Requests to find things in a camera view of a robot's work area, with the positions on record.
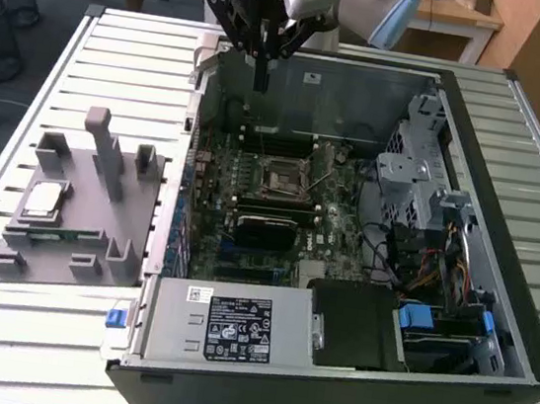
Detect black graphics card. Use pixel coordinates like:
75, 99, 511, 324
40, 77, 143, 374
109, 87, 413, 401
231, 209, 302, 255

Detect CPU socket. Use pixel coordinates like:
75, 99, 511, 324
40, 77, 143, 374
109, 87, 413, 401
249, 151, 317, 207

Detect metal socket cover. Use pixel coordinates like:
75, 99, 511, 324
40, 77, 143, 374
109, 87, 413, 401
300, 137, 343, 198

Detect CPU with silver top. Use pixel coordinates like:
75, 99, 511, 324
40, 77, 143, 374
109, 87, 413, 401
17, 175, 73, 231

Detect black expansion slot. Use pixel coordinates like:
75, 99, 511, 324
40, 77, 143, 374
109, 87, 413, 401
212, 260, 292, 286

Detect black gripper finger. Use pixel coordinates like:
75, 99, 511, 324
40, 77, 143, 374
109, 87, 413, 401
194, 0, 274, 93
260, 5, 327, 101

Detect silver chipset heatsink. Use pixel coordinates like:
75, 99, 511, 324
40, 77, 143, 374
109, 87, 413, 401
297, 259, 331, 283

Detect blue plastic clip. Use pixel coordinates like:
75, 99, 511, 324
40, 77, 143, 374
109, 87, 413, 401
477, 308, 497, 345

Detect silver drive cage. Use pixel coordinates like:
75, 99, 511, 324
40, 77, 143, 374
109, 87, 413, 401
365, 90, 464, 236

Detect green motherboard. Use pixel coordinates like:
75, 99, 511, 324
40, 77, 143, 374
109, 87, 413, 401
174, 121, 398, 306

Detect black plastic shroud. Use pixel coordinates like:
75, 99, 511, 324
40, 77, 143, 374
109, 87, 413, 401
300, 276, 419, 378

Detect grey parts rack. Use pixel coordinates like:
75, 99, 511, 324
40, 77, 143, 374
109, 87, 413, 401
0, 95, 178, 305

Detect blue disk carrier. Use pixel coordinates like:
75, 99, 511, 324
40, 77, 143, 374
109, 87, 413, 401
390, 300, 494, 380

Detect silver power supply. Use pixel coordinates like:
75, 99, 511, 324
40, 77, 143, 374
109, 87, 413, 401
127, 267, 332, 384

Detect yellow power wire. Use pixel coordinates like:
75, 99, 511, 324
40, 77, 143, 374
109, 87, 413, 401
450, 259, 473, 301

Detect blue case latch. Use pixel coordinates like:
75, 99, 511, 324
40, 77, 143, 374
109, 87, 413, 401
103, 307, 130, 332

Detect green RAM stick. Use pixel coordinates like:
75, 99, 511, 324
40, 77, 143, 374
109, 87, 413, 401
26, 223, 101, 249

